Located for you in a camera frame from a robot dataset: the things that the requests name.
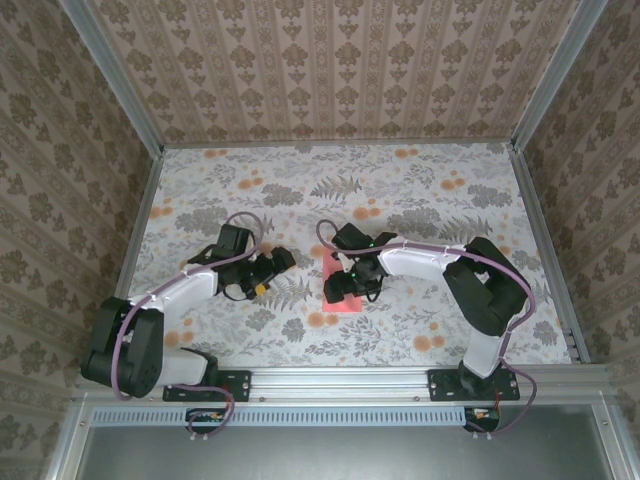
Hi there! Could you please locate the pink cloth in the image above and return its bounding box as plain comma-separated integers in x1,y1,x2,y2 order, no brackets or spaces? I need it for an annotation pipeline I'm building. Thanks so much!
322,251,364,314

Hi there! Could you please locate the grey metal sheet panel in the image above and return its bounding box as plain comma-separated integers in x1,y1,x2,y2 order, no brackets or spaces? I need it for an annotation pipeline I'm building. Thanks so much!
74,424,616,480

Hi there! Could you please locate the floral printed table mat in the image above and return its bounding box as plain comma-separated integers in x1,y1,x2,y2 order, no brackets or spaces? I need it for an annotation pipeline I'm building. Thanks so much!
107,142,574,369

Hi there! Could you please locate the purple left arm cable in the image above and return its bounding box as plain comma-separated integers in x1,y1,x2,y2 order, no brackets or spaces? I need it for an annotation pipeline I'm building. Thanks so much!
113,212,266,444

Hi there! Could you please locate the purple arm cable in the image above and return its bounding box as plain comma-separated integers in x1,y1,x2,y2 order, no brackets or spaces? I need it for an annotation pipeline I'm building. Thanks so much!
315,219,540,441
113,212,266,444

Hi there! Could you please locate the aluminium mounting rail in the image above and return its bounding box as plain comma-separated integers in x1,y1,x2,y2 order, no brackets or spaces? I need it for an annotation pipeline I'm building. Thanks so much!
74,364,619,407

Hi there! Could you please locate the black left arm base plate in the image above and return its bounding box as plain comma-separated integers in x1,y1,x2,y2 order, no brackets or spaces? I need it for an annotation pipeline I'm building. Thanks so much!
162,368,252,404

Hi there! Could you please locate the aluminium table side rail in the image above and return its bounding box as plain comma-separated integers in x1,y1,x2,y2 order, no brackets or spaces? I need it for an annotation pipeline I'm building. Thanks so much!
94,149,166,366
509,144,591,364

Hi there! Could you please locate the white slotted cable duct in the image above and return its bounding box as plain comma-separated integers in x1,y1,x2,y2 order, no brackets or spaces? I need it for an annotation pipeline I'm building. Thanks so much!
92,405,469,427

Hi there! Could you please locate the thin aluminium table rail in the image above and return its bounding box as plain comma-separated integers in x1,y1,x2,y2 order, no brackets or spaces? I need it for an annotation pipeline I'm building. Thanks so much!
162,139,516,150

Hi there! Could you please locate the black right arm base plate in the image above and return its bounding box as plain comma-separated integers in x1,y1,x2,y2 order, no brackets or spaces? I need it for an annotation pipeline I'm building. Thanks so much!
428,368,521,404

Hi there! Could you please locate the black cable port with connector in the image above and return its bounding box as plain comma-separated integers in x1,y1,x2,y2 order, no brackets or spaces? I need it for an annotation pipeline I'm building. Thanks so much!
463,407,501,434
185,407,234,436

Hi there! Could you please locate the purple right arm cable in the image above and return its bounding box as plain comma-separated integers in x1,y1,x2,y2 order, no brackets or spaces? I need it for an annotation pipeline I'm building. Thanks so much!
315,219,540,441

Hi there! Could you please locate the aluminium frame post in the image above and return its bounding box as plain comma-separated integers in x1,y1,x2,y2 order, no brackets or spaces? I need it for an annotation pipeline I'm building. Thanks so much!
512,0,609,151
57,0,166,154

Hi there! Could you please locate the aluminium cabinet frame bar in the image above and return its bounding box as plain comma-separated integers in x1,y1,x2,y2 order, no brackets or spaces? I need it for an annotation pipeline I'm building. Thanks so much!
47,394,94,480
592,394,634,480

